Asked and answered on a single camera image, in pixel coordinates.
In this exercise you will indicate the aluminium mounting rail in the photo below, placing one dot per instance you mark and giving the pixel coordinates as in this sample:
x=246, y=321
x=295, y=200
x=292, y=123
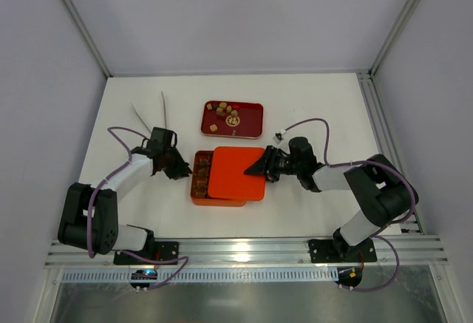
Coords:
x=412, y=249

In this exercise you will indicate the slotted cable duct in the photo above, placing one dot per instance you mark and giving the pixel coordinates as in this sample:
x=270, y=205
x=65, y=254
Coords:
x=201, y=275

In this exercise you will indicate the aluminium frame post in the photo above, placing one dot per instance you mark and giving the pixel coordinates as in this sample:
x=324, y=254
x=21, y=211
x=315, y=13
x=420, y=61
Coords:
x=402, y=19
x=85, y=35

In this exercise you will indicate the left aluminium frame post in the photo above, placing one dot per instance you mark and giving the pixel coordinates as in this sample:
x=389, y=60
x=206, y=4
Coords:
x=85, y=35

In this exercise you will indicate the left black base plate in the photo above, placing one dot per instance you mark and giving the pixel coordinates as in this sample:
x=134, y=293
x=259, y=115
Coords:
x=160, y=251

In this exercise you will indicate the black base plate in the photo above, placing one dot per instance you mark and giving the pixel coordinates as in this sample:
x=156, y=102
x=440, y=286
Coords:
x=160, y=251
x=330, y=251

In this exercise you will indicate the orange box lid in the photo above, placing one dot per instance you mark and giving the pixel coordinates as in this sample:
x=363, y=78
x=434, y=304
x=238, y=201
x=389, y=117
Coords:
x=227, y=176

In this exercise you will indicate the orange compartment box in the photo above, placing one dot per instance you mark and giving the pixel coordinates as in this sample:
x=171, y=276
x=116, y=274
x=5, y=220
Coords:
x=200, y=182

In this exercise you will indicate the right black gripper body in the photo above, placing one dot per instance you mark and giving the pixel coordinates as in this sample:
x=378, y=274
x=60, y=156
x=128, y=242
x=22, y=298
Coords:
x=273, y=164

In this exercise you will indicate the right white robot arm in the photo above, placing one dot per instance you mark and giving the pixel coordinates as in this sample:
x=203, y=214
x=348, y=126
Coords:
x=382, y=194

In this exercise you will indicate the dark red metal tray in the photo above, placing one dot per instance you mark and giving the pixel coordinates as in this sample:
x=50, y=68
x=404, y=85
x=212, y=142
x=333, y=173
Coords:
x=237, y=120

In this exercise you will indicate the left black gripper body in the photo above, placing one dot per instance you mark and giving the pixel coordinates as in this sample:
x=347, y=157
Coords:
x=174, y=164

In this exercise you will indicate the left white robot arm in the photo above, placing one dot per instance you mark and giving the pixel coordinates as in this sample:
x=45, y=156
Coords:
x=90, y=220

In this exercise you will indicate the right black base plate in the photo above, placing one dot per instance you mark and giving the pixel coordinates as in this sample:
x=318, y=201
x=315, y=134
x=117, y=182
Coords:
x=330, y=251

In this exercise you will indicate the right aluminium frame post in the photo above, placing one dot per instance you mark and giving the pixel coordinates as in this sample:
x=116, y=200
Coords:
x=402, y=19

